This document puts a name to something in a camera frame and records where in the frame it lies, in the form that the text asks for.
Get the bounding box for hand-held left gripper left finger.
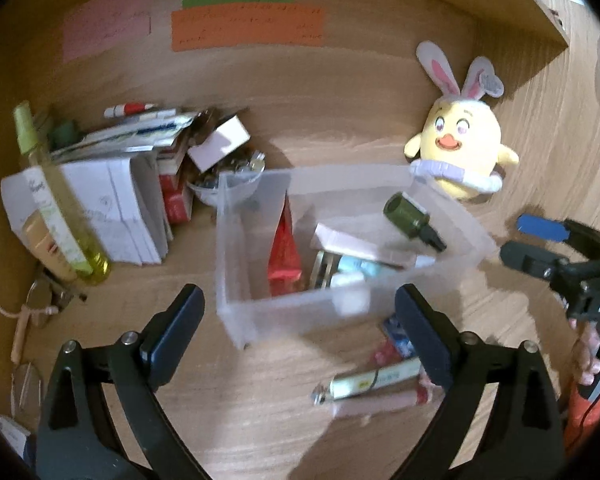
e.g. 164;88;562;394
35;284;216;480

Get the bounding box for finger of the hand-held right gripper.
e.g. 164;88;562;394
516;214;600;266
500;241;588;286

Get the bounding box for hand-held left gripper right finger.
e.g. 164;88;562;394
394;284;566;480

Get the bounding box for blue small box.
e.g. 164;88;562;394
380;312;416;358

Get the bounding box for red pink hair clip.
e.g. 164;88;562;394
370;340;406;368

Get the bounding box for pale green tube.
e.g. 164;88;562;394
311;360;426;406

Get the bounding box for white small jar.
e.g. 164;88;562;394
336;285;372;317

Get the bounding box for pink slim tube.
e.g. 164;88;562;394
332;390;438;420

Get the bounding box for white small labelled bottle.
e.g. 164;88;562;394
329;271;367;288

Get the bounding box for teal small bottle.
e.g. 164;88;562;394
337;254;396;277

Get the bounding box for clear plastic bin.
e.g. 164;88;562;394
215;164;498;351

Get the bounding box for olive green dropper bottle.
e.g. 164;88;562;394
382;192;448;253

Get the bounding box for red foil packet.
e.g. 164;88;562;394
267;195;303;297

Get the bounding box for person's right forearm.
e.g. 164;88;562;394
562;380;600;453

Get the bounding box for person's right hand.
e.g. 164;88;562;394
569;317;600;386

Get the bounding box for yellow chick plush toy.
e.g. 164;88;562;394
404;40;521;203

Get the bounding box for red box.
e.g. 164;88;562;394
157;152;196;226

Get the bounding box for white folded papers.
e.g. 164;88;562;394
55;157;173;267

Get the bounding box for clear small bowl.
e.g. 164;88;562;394
186;167;266;208

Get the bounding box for yellow-green spray bottle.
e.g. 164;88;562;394
12;101;113;286

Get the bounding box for cream lotion tube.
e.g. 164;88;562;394
0;167;81;283

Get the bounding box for clear lens eyeglasses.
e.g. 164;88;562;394
10;360;46;418

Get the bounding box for pile of metal clips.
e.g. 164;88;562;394
190;147;267;188

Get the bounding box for white small open carton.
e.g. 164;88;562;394
186;114;252;173

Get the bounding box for stack of leaflets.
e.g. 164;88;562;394
50;107;201;163

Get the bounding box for red white marker pen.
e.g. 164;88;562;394
103;101;158;118

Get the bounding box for dark green jar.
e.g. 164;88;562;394
50;119;81;150

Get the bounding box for wooden shelf board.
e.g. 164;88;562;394
480;0;571;51

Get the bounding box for pink paper note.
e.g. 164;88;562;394
62;7;152;63

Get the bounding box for orange paper note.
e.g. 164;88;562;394
170;2;326;53

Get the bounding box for pale charging cable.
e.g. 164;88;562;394
0;287;61;367

